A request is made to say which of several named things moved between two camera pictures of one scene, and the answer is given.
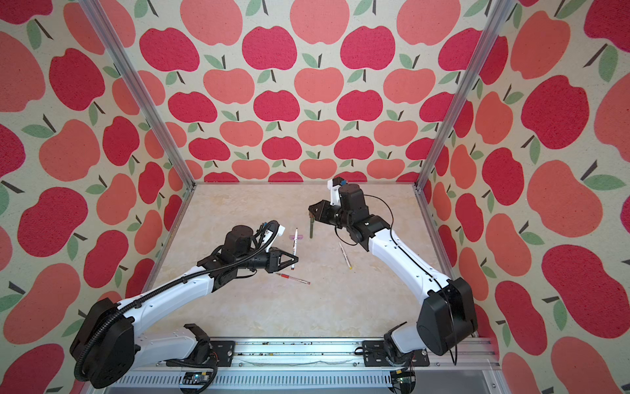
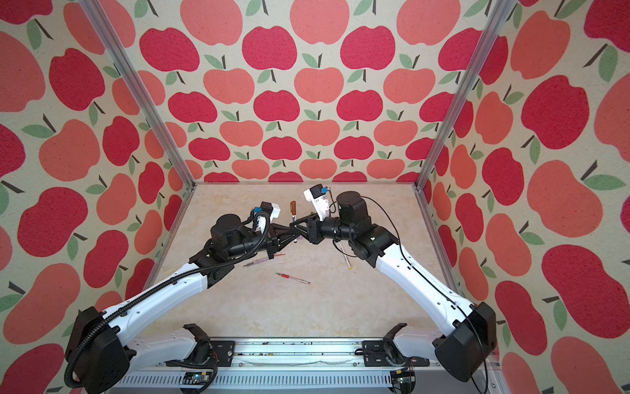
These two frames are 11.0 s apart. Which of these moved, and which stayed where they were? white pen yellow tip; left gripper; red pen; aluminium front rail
Moved: left gripper
Stayed: red pen; aluminium front rail; white pen yellow tip
